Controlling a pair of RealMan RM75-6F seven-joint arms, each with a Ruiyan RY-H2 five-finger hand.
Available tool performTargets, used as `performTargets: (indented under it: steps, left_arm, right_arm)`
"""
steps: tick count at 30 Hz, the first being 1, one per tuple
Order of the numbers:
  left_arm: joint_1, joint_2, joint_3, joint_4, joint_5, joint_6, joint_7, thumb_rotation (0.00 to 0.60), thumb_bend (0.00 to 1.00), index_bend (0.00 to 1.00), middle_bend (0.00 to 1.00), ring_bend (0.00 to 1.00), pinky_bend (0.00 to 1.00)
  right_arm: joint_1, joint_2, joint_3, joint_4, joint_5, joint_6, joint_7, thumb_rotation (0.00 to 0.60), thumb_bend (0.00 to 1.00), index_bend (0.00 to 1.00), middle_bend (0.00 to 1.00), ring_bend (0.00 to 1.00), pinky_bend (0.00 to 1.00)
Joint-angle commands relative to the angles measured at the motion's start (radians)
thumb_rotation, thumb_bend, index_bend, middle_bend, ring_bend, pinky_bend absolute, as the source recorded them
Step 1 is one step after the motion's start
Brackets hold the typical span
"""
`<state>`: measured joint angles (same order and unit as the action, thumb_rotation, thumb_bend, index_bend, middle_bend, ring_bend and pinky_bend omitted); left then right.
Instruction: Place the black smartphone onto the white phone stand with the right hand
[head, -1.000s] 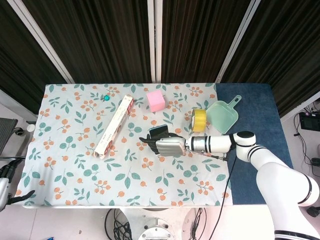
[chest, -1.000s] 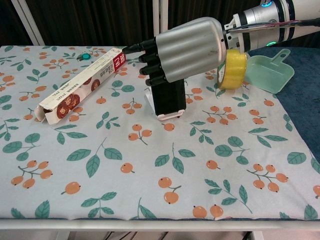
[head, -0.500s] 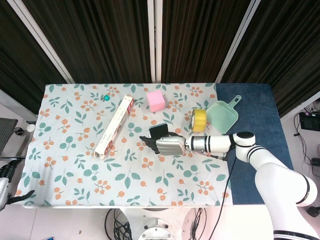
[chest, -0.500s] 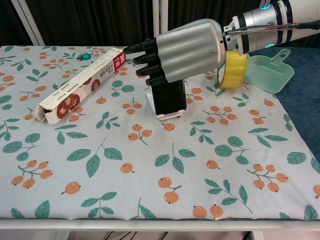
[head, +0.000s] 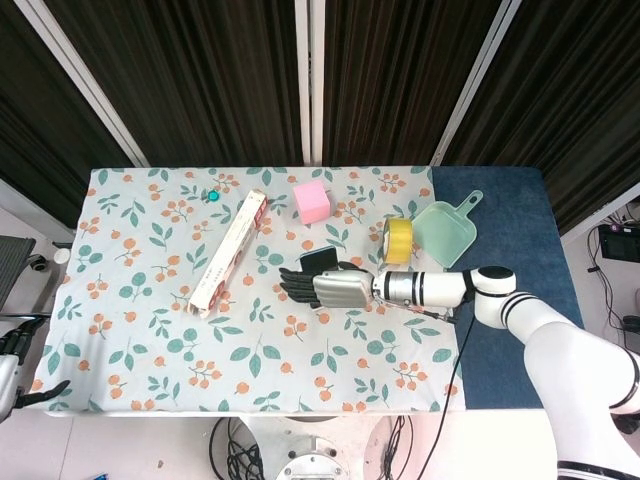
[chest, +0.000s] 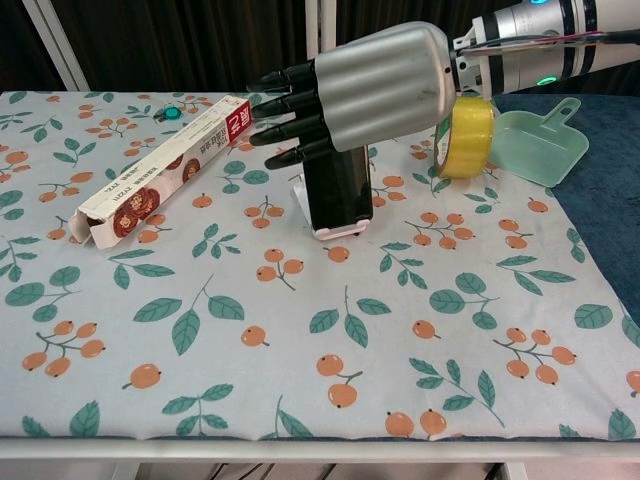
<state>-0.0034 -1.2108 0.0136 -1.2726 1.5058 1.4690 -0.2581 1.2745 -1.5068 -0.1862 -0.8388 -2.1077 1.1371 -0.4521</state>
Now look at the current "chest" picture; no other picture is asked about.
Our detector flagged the white double upright frame post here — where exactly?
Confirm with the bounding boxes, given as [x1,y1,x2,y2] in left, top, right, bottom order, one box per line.
[304,0,337,53]

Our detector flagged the black smartphone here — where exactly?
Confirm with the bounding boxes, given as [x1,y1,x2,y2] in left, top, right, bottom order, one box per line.
[301,144,376,231]

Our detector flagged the white slanted frame post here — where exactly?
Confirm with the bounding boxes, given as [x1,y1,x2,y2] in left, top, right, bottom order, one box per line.
[21,0,87,92]

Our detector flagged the right black-and-white robot hand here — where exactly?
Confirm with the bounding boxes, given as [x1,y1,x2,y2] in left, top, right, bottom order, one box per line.
[245,21,458,172]

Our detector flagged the long white-and-red cardboard box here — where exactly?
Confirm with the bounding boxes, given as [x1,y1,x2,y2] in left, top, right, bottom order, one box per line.
[69,95,254,252]

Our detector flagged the small green bottle cap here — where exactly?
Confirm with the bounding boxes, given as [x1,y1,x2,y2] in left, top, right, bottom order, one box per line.
[154,102,184,123]

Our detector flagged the floral fruit-print tablecloth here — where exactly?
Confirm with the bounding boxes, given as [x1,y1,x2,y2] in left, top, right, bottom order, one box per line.
[0,89,640,444]

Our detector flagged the white phone stand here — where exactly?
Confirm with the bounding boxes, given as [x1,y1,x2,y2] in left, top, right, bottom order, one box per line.
[291,184,374,243]

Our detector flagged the dark blue table mat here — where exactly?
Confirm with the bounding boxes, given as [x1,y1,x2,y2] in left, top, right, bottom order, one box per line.
[491,81,640,322]

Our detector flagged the yellow tape roll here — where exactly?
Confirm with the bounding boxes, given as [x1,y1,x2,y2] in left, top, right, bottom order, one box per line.
[433,95,498,181]

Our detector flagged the mint green plastic scoop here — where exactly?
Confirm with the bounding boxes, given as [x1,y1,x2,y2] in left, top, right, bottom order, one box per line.
[486,96,592,189]

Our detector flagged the dark pleated curtain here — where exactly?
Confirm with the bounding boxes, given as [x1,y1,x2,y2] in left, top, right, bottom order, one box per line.
[0,0,67,92]
[48,0,309,95]
[331,0,532,51]

